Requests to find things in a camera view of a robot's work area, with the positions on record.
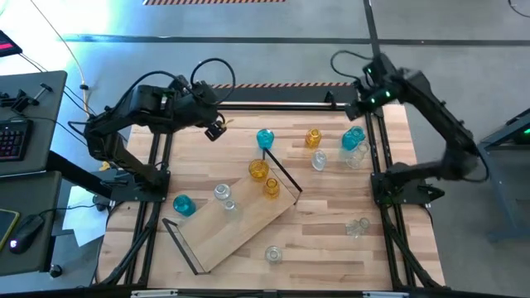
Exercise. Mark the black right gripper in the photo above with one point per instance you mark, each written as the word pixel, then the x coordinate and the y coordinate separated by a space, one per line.
pixel 379 97

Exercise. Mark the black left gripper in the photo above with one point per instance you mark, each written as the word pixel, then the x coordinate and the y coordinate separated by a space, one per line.
pixel 196 103

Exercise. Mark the wide teal glass vase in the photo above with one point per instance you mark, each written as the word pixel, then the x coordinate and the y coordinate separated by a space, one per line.
pixel 352 140

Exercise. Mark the cylindrical amber glass vase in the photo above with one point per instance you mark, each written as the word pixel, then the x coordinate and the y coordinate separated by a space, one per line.
pixel 313 138

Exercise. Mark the large ribbed amber glass jar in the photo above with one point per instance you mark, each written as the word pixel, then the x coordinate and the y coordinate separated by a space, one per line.
pixel 258 169

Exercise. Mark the narrow-neck amber glass vase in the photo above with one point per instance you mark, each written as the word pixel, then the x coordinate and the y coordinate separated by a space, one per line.
pixel 271 188

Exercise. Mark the small teal glass vase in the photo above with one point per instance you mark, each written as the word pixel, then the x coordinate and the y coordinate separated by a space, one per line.
pixel 184 205

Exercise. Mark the ribbed clear glass jar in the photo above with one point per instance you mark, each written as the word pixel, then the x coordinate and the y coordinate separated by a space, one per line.
pixel 273 255

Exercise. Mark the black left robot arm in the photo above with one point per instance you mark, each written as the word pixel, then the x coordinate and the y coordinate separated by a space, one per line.
pixel 145 105

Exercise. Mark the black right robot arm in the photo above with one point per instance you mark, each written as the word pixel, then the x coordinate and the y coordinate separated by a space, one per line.
pixel 439 111

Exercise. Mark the rounded teal glass vase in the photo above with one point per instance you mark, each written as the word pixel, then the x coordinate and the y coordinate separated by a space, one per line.
pixel 265 140

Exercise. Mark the ribbed clear glass vase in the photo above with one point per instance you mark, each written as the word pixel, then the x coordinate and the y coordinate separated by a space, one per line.
pixel 222 192

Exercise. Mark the small clear glass vase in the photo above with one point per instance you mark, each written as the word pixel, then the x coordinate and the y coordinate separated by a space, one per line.
pixel 319 160

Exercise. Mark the black hazard-striped floor mat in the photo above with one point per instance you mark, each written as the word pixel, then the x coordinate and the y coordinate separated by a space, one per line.
pixel 207 2
pixel 281 95

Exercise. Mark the labelled clear glass carafe vase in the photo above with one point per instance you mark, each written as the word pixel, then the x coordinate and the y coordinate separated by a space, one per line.
pixel 232 209

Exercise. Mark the small yellow clip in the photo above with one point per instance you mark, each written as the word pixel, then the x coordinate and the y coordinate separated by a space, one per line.
pixel 104 166

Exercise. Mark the black diagonal strut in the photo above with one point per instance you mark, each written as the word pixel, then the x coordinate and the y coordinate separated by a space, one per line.
pixel 74 174

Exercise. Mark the grey metal side stand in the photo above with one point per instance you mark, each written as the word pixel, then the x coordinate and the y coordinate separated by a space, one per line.
pixel 501 134

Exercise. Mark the white paper sheet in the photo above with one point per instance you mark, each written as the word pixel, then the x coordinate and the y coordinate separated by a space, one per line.
pixel 83 223

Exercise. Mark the black device with green light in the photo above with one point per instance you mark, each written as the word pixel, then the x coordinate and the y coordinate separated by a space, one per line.
pixel 525 132

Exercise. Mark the dark grey desk panel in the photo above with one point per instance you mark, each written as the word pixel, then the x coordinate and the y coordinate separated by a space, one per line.
pixel 25 190
pixel 45 103

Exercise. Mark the black desk clamp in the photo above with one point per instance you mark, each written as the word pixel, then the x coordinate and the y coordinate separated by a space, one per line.
pixel 18 101

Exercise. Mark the black backlit keyboard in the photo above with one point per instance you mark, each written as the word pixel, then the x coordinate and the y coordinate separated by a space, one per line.
pixel 12 140

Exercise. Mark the black round knob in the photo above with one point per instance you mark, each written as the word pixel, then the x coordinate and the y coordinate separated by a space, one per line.
pixel 56 271

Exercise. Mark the black computer mouse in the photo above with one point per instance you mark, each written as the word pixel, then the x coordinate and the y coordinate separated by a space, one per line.
pixel 27 232

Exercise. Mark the tablet with red screen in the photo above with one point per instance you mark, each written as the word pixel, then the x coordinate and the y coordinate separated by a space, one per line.
pixel 8 43

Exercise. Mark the phone with yellow case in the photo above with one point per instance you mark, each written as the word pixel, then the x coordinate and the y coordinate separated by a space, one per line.
pixel 6 227

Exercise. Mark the black aluminium table frame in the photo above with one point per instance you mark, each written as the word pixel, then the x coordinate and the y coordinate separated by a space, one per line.
pixel 147 248

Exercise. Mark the silver bracket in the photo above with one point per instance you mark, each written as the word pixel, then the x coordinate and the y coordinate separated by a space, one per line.
pixel 385 294
pixel 153 294

